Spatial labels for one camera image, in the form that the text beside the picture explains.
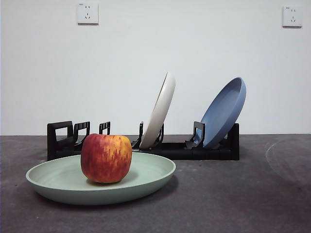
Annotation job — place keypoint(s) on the red yellow apple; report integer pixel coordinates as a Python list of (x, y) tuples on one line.
[(107, 157)]

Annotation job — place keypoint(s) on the blue round plate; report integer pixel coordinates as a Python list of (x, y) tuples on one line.
[(222, 114)]

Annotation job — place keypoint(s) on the black plate rack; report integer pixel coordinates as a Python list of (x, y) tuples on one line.
[(206, 154)]

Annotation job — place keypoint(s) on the white wall socket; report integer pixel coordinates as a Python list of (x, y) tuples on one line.
[(292, 16), (88, 13)]

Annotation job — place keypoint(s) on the cream white round plate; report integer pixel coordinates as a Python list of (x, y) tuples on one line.
[(159, 109)]

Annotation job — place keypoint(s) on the green round plate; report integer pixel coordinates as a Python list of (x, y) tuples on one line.
[(150, 174)]

